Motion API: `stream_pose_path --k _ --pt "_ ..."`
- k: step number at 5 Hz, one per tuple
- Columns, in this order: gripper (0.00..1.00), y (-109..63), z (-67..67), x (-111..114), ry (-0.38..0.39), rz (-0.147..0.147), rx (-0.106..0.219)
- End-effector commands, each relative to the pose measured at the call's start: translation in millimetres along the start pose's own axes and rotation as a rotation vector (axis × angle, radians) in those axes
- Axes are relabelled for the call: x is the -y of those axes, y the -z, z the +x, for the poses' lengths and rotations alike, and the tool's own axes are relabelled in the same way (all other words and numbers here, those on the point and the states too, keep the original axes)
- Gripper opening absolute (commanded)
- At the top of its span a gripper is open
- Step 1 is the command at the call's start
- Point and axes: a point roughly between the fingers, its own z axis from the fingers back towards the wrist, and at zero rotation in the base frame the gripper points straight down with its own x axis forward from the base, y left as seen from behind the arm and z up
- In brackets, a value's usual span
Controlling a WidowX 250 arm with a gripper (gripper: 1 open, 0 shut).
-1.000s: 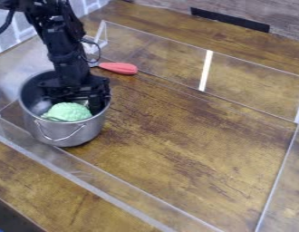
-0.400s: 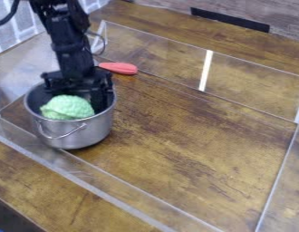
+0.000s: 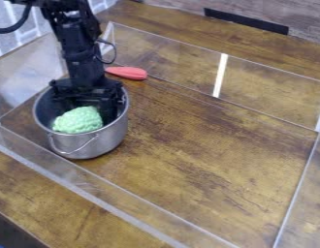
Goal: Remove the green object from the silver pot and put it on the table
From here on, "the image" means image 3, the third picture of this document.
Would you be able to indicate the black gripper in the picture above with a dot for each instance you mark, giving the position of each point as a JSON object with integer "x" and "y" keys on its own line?
{"x": 88, "y": 87}

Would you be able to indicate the green bumpy toy vegetable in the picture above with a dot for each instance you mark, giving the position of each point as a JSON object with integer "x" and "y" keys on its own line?
{"x": 80, "y": 120}

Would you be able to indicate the silver metal pot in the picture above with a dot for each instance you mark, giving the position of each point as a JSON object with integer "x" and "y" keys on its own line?
{"x": 85, "y": 145}

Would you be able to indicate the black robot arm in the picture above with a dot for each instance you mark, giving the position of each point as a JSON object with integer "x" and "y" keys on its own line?
{"x": 76, "y": 28}

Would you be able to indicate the clear acrylic barrier wall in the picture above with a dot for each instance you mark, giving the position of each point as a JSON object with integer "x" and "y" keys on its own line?
{"x": 222, "y": 135}

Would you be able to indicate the red handled metal spatula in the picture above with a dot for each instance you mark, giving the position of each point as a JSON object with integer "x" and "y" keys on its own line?
{"x": 127, "y": 72}

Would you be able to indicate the clear acrylic corner bracket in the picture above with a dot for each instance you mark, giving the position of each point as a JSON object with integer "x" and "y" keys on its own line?
{"x": 108, "y": 37}

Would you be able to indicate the black wall strip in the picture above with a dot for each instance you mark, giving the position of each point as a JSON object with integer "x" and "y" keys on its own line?
{"x": 251, "y": 22}

